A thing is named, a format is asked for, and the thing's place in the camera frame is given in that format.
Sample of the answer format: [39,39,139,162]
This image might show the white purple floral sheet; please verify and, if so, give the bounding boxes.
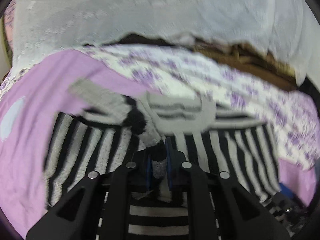
[0,44,320,170]

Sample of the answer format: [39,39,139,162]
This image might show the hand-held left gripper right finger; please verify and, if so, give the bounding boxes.
[164,139,292,240]

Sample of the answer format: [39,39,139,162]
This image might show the brown cloth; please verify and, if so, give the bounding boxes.
[195,42,300,90]

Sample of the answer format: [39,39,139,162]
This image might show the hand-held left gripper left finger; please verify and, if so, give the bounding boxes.
[26,152,153,240]

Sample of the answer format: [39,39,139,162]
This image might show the white lace cloth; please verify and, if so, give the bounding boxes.
[10,0,313,85]

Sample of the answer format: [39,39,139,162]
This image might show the black grey striped sweater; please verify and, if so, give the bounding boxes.
[45,79,284,240]

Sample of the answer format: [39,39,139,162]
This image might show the dark cloth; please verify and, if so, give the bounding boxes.
[119,33,175,47]

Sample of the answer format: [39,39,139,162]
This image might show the purple bed sheet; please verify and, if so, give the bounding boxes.
[0,50,317,233]

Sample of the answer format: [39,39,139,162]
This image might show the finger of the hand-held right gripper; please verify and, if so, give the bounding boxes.
[266,182,309,233]

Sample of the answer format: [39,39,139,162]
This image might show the pink floral fabric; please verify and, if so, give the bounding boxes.
[4,5,16,47]

